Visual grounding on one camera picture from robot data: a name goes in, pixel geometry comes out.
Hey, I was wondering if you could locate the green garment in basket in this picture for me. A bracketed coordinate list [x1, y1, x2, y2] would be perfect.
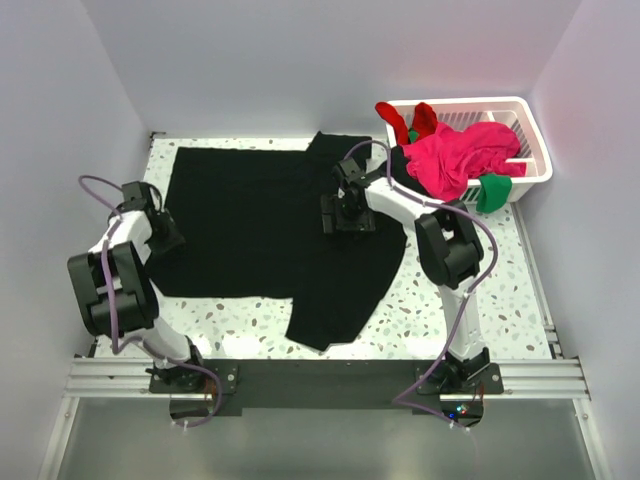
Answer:
[405, 127, 514, 213]

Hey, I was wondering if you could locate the pink t-shirt in basket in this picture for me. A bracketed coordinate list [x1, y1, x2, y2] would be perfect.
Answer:
[403, 121, 527, 203]

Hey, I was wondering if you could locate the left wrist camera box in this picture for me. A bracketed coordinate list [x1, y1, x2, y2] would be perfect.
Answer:
[118, 181, 163, 213]

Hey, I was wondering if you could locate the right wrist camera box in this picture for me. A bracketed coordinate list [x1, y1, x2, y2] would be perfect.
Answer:
[331, 157, 372, 190]

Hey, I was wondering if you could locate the red garment in basket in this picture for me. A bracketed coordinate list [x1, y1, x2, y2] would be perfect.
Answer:
[375, 101, 439, 146]

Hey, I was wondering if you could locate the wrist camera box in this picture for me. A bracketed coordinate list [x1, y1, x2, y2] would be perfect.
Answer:
[118, 181, 163, 213]
[331, 157, 372, 190]

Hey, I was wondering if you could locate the black t-shirt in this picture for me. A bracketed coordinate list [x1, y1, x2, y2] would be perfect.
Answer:
[146, 133, 407, 351]

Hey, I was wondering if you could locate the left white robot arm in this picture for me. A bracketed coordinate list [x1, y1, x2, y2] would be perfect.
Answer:
[67, 210, 207, 393]

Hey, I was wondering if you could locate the white plastic laundry basket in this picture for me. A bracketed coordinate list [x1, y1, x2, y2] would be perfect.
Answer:
[424, 96, 553, 203]

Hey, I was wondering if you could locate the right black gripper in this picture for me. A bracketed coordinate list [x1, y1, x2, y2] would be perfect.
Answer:
[323, 193, 376, 239]

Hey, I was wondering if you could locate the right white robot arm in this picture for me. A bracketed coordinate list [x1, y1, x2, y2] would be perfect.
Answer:
[321, 166, 490, 393]

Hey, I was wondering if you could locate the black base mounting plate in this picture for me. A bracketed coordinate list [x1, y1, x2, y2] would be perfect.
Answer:
[147, 359, 504, 419]

